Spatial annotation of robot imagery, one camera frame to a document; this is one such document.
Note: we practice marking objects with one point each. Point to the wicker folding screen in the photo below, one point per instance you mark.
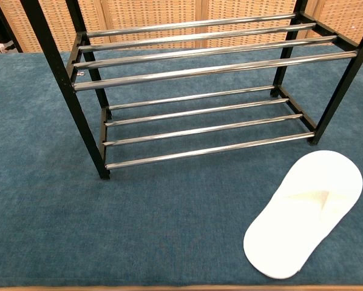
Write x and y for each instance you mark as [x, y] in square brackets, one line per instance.
[157, 15]

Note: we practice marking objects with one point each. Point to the black shoe rack chrome bars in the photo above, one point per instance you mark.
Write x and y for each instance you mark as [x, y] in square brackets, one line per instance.
[60, 78]

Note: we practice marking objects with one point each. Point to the blue carpet table mat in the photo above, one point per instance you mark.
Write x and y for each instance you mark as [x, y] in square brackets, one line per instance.
[108, 227]

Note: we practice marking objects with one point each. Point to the white disposable slipper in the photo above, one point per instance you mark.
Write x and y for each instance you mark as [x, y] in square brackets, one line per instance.
[303, 218]

